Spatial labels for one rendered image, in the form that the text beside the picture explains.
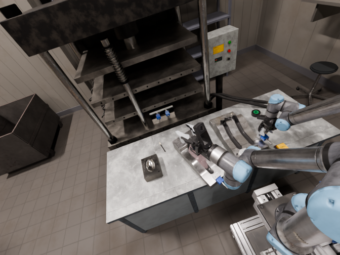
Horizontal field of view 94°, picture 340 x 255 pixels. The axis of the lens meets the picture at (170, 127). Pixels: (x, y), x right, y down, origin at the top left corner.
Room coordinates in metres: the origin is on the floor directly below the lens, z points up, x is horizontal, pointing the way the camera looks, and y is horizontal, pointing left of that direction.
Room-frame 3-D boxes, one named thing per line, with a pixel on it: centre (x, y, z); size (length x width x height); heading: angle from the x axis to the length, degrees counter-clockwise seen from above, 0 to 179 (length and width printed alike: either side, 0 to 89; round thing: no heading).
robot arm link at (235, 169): (0.27, -0.19, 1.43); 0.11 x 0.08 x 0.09; 27
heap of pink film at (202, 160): (0.73, -0.19, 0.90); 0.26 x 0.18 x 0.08; 20
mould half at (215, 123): (0.83, -0.54, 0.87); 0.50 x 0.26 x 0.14; 3
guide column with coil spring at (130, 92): (1.33, 0.25, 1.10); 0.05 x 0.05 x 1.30
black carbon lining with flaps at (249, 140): (0.81, -0.53, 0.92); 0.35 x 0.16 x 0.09; 3
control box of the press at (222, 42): (1.54, -0.72, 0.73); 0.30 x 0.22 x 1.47; 93
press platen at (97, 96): (1.73, 0.10, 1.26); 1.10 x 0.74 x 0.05; 93
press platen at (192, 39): (1.74, 0.10, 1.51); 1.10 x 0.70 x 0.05; 93
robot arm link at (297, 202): (0.09, -0.42, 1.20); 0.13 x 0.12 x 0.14; 117
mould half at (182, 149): (0.73, -0.18, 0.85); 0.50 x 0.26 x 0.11; 20
